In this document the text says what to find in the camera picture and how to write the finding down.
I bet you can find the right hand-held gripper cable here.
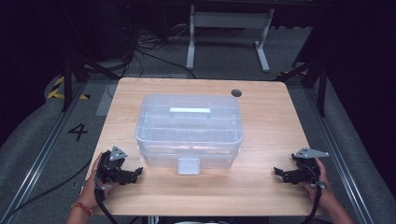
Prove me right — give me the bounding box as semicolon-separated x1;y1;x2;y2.
307;181;329;224

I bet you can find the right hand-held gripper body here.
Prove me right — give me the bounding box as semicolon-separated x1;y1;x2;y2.
290;147;331;185

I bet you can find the thin black floor cable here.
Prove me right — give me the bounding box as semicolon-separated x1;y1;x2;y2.
0;158;93;224

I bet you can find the yellow black hazard tape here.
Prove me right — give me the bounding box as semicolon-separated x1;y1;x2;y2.
46;76;92;101

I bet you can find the bundle of black floor cables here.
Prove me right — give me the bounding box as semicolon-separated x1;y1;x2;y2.
120;26;198;80

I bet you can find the person's left hand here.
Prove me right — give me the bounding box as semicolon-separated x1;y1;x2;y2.
81;151;120;210

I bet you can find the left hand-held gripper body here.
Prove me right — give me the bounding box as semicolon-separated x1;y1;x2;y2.
95;146;129;185

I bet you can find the person's right hand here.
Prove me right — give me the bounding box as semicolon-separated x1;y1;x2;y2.
303;158;339;213

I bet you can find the silver floor rail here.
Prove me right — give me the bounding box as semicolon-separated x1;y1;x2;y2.
305;88;376;224
0;83;89;224

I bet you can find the clear plastic storage box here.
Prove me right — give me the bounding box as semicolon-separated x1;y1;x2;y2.
134;93;245;175

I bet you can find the red orange bracelet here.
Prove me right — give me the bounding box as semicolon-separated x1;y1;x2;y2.
70;202;94;217

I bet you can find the black metal stand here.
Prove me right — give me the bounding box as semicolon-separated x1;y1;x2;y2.
276;58;329;119
60;54;121;113

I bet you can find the white metal table frame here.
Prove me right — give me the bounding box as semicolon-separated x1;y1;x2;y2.
185;4;276;74

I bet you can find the left hand-held gripper cable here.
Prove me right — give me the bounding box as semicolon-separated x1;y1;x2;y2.
93;176;120;224

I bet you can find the hand-held gripper cable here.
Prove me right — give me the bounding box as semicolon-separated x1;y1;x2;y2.
93;176;120;224
307;181;329;224

